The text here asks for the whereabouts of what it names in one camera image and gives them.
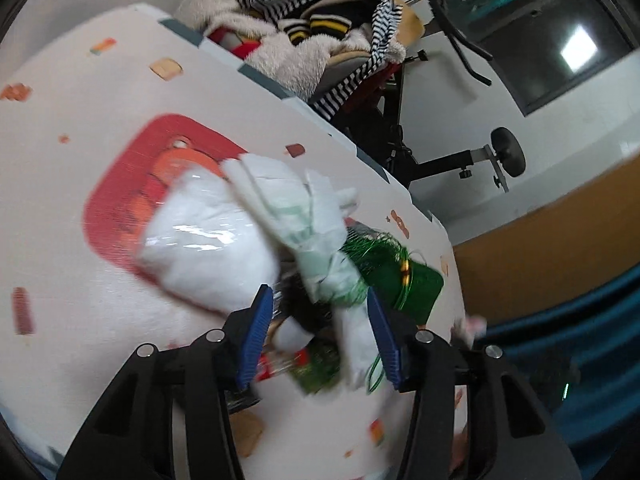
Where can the dark window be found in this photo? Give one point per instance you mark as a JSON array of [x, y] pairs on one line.
[[550, 10]]

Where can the red scarf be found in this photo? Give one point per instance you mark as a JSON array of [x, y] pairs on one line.
[[380, 82]]

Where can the red snack wrapper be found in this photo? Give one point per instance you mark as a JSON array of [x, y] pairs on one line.
[[282, 360]]

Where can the black exercise bike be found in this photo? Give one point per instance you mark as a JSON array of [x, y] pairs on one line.
[[440, 165]]

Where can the wooden door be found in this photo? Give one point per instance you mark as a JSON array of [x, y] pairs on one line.
[[550, 250]]

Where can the white plastic packet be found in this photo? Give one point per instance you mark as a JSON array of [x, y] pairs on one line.
[[200, 240]]

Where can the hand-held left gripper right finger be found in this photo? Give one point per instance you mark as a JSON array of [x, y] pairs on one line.
[[385, 345]]

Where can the green printed wrapper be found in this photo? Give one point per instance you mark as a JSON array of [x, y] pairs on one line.
[[320, 367]]

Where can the black garment with yellow stripes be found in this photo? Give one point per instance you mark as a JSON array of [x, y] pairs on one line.
[[330, 15]]

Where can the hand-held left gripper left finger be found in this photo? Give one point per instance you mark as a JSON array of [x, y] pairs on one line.
[[255, 340]]

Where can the dark wrapper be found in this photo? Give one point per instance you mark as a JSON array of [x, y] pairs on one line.
[[305, 310]]

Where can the green item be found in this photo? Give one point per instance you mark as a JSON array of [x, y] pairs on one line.
[[415, 285]]

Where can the blue curtain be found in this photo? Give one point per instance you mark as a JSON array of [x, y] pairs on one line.
[[575, 360]]

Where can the cream fleece coat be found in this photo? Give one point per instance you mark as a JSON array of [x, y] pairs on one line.
[[280, 60]]

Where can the tan wooden board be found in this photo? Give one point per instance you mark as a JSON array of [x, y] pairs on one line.
[[412, 20]]

